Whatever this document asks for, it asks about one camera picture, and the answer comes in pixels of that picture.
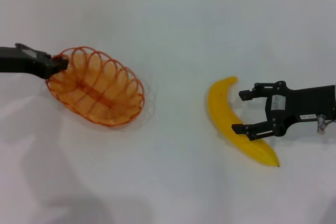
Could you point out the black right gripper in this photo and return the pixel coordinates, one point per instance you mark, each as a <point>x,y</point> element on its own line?
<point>304,103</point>

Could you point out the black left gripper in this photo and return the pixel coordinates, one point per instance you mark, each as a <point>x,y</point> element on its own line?
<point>23,61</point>

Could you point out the yellow banana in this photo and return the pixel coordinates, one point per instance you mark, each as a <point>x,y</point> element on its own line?
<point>220,108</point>

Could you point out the orange wicker basket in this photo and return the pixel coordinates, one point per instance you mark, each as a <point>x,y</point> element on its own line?
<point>97,95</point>

